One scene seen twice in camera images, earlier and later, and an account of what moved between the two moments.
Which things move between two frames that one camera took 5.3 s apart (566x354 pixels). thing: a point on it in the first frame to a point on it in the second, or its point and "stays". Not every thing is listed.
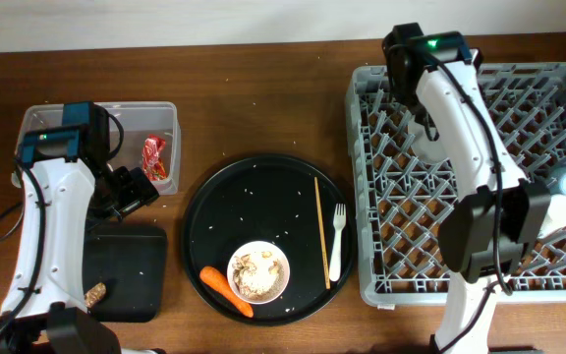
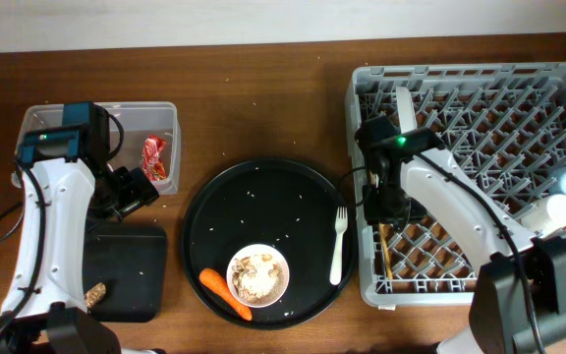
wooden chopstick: x=321 y=236 to x=386 y=235
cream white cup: x=562 y=211 stays
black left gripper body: x=129 y=193 stays
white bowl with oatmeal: x=258 y=271 stays
